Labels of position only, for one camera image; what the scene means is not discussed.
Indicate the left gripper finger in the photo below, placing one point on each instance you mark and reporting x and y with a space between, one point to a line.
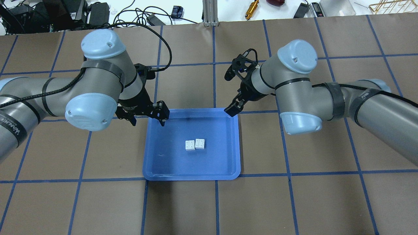
163 112
131 118

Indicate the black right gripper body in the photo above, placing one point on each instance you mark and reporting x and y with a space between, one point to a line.
245 91

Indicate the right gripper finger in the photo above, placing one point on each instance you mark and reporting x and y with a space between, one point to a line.
235 107

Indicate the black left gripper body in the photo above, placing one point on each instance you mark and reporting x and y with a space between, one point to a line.
136 105

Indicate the white block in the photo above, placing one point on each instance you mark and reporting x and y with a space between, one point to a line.
190 145
199 143

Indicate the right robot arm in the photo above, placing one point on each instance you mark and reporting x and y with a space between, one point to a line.
303 106

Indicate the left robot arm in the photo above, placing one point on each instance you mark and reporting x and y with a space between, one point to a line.
109 84

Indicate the blue plastic tray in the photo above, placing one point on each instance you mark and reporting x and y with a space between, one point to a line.
165 157

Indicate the brass cylinder tool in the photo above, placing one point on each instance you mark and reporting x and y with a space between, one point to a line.
251 9

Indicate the black power adapter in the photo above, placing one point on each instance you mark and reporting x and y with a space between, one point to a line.
154 21

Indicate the red fruit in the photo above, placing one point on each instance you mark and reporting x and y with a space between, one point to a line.
277 3

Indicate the black device top right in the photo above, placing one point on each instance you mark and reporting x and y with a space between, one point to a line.
302 10

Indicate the small blue black device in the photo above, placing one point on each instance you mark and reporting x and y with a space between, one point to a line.
177 12

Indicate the metal tin box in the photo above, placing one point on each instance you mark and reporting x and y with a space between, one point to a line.
333 8

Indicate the aluminium frame post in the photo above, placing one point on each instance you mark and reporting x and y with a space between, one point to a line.
210 13

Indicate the gold wire rack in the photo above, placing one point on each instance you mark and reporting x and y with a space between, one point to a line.
378 7

